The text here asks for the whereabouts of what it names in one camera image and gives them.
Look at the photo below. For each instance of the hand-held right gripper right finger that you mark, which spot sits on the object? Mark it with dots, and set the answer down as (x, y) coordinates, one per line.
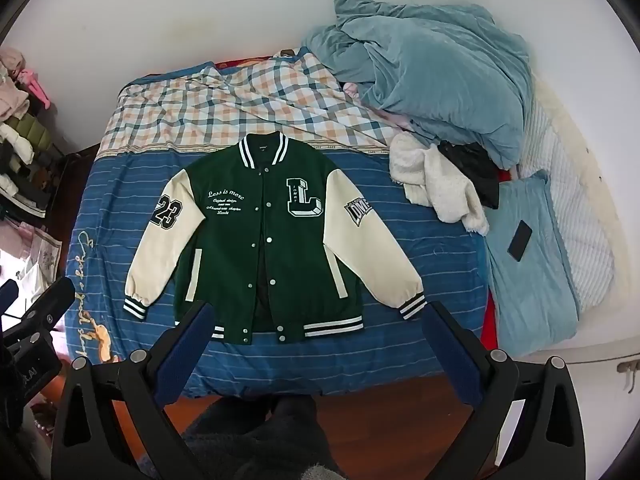
(452, 360)

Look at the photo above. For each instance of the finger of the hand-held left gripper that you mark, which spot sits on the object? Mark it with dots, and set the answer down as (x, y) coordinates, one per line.
(9, 296)
(52, 300)

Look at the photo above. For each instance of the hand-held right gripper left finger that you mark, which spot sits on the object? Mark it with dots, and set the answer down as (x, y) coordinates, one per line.
(184, 355)

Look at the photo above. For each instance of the green and cream varsity jacket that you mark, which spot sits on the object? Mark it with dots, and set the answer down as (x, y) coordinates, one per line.
(260, 240)

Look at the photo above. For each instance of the rack of hanging clothes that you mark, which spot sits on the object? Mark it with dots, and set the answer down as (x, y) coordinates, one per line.
(20, 150)

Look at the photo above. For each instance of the pink floral cloth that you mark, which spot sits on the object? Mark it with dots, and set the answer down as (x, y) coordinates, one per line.
(35, 255)

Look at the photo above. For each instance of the red bed sheet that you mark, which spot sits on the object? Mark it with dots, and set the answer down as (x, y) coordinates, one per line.
(491, 320)

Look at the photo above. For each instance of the person's dark fleece pants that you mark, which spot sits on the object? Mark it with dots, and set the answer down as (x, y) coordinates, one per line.
(260, 440)

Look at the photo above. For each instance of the light blue pillow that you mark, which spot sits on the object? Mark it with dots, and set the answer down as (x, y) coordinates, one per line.
(530, 270)

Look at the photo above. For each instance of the blue striped bed sheet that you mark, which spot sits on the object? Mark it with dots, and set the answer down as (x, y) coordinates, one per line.
(130, 200)

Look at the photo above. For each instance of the black smartphone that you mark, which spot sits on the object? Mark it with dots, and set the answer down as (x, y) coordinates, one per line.
(520, 240)

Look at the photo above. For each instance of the white fluffy garment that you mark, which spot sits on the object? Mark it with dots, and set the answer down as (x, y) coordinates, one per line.
(440, 180)

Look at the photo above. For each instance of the black garment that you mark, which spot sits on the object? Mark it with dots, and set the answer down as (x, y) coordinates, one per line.
(475, 165)

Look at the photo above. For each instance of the plaid bed cover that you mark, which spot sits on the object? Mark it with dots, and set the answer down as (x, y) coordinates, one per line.
(225, 100)

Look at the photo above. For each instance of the blue-grey velvet blanket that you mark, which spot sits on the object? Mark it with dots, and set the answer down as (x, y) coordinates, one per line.
(435, 65)

